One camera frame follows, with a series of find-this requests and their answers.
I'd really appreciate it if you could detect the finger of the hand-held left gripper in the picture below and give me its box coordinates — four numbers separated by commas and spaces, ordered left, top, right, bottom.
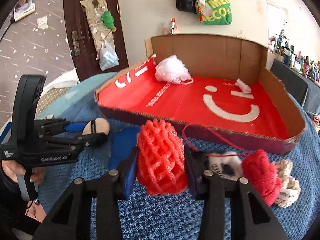
34, 118, 87, 137
37, 132, 108, 153

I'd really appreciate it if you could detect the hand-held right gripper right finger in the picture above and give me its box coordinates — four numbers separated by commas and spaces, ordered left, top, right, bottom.
184, 146, 290, 240

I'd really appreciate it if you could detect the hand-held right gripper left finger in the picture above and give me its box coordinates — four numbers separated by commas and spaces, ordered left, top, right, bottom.
32, 146, 139, 240

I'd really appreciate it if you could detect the beige powder puff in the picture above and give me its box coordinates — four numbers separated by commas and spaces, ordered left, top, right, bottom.
82, 117, 111, 137

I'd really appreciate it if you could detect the blue case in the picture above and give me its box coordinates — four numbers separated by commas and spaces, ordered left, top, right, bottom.
109, 127, 141, 170

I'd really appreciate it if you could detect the red foam net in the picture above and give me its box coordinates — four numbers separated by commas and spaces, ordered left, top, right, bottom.
136, 119, 188, 196

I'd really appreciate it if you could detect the white fluffy plush toy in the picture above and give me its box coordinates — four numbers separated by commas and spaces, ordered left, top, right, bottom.
206, 151, 247, 180

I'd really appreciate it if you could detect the red yarn ball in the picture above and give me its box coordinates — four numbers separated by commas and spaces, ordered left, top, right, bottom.
182, 123, 283, 207

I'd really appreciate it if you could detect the cardboard box with red lining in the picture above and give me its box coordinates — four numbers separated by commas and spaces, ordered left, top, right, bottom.
94, 34, 307, 155

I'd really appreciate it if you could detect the beige crochet scrunchie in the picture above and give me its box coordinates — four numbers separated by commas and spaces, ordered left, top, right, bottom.
271, 160, 302, 208

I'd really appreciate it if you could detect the person's left forearm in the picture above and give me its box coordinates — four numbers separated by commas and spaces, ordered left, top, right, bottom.
25, 198, 48, 223

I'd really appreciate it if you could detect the person's left hand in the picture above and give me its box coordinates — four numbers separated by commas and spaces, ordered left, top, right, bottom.
1, 159, 47, 184

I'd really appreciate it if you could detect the blue knitted blanket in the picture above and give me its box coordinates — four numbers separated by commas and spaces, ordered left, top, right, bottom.
35, 80, 320, 240

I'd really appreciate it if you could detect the white plastic sheet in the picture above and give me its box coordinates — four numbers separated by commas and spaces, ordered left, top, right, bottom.
47, 69, 78, 90

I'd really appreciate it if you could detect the clear plastic bag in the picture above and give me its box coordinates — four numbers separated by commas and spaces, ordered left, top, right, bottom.
99, 40, 119, 71

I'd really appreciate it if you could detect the white bath pouf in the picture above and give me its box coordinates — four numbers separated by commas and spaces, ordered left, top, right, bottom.
154, 54, 194, 85

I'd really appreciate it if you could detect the beige hanging organizer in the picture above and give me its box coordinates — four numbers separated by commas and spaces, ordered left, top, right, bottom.
80, 0, 117, 60

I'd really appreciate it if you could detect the small pink scrunchie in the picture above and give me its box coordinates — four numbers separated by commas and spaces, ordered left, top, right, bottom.
235, 78, 252, 94

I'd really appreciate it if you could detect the green plush toy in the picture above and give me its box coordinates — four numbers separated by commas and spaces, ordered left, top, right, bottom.
101, 10, 117, 32

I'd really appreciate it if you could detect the dark brown door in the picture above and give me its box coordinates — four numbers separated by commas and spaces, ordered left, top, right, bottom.
62, 0, 129, 82

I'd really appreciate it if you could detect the table with grey cloth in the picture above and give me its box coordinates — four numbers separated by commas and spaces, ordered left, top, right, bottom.
300, 75, 320, 115

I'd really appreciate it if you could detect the row of bottles and toys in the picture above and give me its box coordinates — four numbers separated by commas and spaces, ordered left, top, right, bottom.
269, 29, 320, 82

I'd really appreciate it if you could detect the green tote bag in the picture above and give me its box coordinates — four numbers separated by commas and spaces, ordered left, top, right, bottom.
197, 0, 232, 25

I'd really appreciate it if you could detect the metal door handle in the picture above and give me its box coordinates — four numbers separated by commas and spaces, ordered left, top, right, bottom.
71, 31, 86, 57

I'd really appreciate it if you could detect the white wall picture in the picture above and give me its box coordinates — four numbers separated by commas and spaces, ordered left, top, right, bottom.
13, 0, 36, 22

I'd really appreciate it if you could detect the wall mirror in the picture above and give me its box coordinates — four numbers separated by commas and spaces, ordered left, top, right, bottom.
266, 2, 288, 48

